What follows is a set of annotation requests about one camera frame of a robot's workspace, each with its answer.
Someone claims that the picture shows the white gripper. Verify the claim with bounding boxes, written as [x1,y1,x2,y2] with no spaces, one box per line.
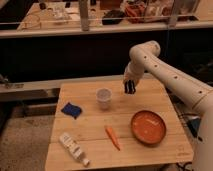
[123,65,141,94]

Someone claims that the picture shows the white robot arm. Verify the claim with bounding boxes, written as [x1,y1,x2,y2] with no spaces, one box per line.
[123,41,213,171]

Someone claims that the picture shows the clear plastic cup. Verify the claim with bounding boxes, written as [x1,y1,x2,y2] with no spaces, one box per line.
[96,88,112,110]

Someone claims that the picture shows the orange round plate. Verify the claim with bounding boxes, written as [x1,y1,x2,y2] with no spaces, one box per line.
[131,110,166,145]

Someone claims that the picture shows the orange carrot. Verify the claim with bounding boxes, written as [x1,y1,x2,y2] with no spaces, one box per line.
[105,126,121,150]

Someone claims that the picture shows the wooden table board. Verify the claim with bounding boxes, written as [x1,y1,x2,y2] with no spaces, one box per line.
[45,79,193,171]

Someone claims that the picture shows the black cloth on shelf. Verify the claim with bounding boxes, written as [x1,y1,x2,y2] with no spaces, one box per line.
[102,10,125,25]

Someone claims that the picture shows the black device box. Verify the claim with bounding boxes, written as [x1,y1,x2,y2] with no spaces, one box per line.
[187,118,201,137]

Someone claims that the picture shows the orange items on shelf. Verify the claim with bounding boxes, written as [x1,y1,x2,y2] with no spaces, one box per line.
[125,3,146,23]

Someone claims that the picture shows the white plastic bottle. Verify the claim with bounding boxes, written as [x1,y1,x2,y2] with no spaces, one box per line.
[59,133,90,167]

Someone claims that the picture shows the metal post right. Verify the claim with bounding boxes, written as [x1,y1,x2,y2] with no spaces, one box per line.
[168,0,181,29]

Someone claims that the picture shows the metal post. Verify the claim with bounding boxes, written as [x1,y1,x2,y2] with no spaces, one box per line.
[78,0,89,31]
[168,0,181,29]

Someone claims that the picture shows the metal post left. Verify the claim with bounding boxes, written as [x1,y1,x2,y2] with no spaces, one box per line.
[78,0,89,31]

